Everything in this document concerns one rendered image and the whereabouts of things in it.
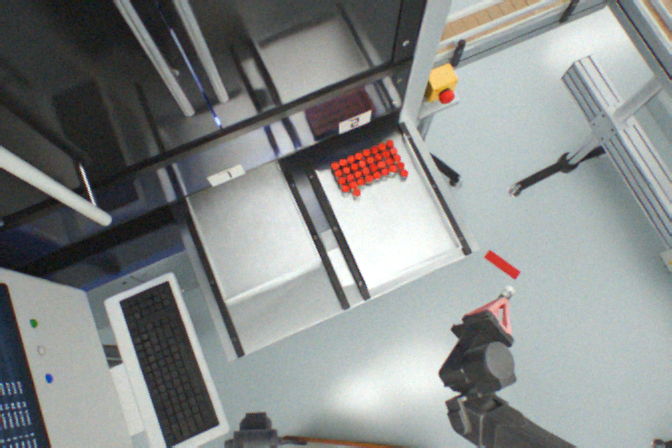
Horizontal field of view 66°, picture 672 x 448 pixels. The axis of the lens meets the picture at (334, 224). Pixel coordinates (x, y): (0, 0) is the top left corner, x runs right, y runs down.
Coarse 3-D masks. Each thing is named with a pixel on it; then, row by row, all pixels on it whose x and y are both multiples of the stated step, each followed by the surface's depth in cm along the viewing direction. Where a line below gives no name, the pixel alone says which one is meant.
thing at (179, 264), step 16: (176, 256) 165; (144, 272) 166; (160, 272) 173; (176, 272) 181; (192, 272) 189; (96, 288) 161; (112, 288) 168; (128, 288) 175; (192, 288) 211; (96, 304) 176; (96, 320) 194
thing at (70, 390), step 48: (0, 288) 101; (48, 288) 120; (0, 336) 94; (48, 336) 111; (96, 336) 134; (0, 384) 89; (48, 384) 104; (96, 384) 124; (0, 432) 84; (48, 432) 97; (96, 432) 114
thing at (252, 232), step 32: (224, 192) 139; (256, 192) 138; (288, 192) 138; (224, 224) 136; (256, 224) 136; (288, 224) 136; (224, 256) 134; (256, 256) 134; (288, 256) 134; (224, 288) 132; (256, 288) 130
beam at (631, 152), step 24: (576, 72) 186; (600, 72) 183; (576, 96) 191; (600, 96) 181; (600, 120) 184; (624, 144) 177; (648, 144) 176; (624, 168) 182; (648, 168) 175; (648, 192) 176; (648, 216) 180
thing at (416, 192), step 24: (408, 144) 138; (408, 168) 140; (336, 192) 138; (384, 192) 138; (408, 192) 138; (432, 192) 135; (336, 216) 133; (360, 216) 136; (384, 216) 136; (408, 216) 136; (432, 216) 136; (360, 240) 135; (384, 240) 135; (408, 240) 134; (432, 240) 134; (456, 240) 131; (360, 264) 133; (384, 264) 133; (408, 264) 133
